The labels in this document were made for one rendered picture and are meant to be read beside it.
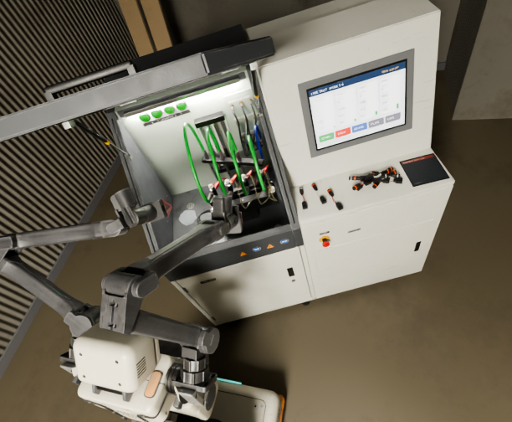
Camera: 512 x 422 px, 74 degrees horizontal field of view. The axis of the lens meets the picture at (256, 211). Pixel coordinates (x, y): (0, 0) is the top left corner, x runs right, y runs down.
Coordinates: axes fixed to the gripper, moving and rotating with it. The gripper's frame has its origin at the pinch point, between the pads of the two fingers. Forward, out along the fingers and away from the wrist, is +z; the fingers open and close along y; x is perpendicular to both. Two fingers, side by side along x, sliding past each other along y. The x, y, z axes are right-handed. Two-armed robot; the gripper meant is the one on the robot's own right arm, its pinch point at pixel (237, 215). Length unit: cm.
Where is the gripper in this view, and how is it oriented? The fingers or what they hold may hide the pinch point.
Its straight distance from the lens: 134.0
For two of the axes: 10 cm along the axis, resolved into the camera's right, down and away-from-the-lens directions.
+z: 2.0, -1.7, 9.6
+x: -9.7, 0.7, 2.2
